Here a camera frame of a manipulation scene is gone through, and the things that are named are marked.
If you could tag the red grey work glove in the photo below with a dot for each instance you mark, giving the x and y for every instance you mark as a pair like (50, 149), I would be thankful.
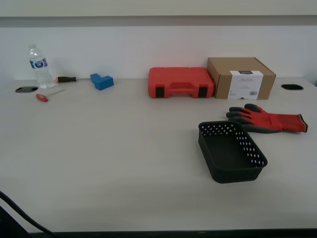
(272, 121)

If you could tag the black perforated plastic basket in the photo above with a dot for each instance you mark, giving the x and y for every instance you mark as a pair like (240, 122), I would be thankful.
(227, 153)

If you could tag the red plastic tool case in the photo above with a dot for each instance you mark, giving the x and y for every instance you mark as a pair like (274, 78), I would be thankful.
(180, 77)

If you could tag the blue plastic block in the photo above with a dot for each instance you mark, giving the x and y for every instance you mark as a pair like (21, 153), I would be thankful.
(102, 83)

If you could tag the brown cardboard box white label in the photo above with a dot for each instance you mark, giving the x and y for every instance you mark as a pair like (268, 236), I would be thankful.
(223, 79)

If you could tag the clear plastic water bottle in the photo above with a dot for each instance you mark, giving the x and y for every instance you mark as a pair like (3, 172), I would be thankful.
(42, 74)

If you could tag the black robot frame part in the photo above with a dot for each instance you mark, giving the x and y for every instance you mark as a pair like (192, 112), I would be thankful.
(8, 226)

